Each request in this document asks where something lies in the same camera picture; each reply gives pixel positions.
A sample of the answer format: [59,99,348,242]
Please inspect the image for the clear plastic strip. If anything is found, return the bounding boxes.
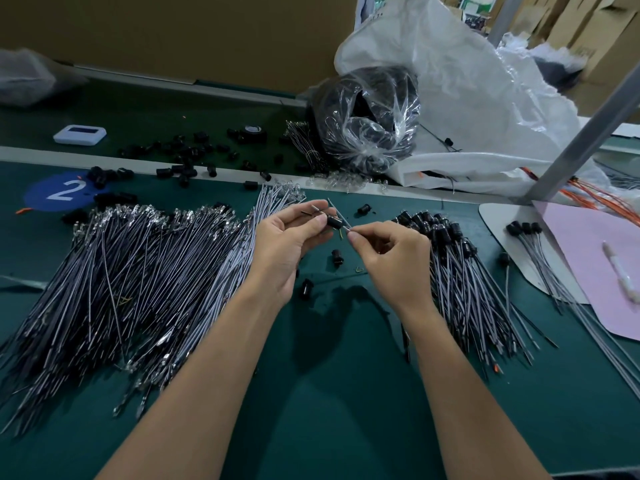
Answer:
[0,275,49,293]

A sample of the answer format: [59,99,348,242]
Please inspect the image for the small white timer device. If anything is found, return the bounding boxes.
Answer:
[53,125,108,147]

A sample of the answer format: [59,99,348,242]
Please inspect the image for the clear bag with black contents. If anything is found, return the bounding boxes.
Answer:
[310,67,421,176]

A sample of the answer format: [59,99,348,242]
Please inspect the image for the grey metal frame post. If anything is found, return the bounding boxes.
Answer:
[487,0,526,48]
[520,65,640,206]

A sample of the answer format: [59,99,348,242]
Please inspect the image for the stack of cardboard boxes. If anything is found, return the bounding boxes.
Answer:
[540,0,640,116]

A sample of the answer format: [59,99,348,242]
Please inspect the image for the person's right forearm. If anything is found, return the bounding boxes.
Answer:
[402,303,553,480]

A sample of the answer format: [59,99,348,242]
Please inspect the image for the blue round number sticker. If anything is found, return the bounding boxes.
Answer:
[22,171,99,214]

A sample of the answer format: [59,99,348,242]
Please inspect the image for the white pen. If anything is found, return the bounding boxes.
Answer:
[602,241,640,304]

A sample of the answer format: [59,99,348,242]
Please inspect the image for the crumpled clear plastic bag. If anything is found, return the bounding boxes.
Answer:
[0,47,89,108]

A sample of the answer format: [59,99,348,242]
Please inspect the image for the person's left hand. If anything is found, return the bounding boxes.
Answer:
[245,199,339,314]

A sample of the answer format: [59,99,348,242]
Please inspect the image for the pile of wires with black caps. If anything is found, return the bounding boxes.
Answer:
[392,209,559,376]

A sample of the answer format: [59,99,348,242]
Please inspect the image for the person's right hand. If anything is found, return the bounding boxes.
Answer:
[347,221,438,324]

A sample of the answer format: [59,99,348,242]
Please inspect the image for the pink paper sheet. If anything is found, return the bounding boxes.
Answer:
[535,201,640,343]

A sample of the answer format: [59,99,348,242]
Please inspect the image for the person's left forearm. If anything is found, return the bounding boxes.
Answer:
[95,293,281,480]

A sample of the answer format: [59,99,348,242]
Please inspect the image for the large white plastic sack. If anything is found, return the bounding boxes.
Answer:
[335,0,640,201]

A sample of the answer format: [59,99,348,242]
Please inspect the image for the pile of grey wires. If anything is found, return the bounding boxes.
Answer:
[0,185,306,441]

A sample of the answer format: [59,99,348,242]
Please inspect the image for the bundle of orange wires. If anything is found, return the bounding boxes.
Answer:
[520,167,640,228]

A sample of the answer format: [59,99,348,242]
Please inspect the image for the small bundle of capped wires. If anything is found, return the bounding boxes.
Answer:
[505,221,640,396]

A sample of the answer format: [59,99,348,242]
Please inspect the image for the brown cardboard panel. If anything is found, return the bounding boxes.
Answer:
[0,0,359,96]

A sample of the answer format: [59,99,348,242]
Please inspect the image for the black plastic caps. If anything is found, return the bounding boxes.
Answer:
[62,127,301,226]

